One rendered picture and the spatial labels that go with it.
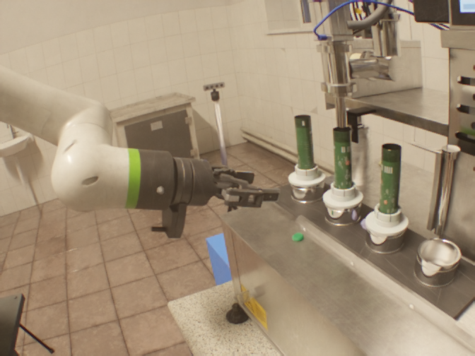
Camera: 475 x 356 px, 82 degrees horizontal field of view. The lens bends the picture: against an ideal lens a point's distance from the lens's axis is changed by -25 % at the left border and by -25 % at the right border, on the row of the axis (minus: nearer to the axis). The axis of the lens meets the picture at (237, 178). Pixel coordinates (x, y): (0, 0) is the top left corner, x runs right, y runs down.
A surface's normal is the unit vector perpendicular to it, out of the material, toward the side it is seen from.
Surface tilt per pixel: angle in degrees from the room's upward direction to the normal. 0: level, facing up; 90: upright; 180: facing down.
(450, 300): 0
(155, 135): 90
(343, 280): 0
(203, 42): 90
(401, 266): 0
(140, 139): 90
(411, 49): 90
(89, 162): 57
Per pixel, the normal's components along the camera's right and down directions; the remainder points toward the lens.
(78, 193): 0.22, 0.41
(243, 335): -0.13, -0.91
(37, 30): 0.43, 0.30
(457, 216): -0.90, 0.28
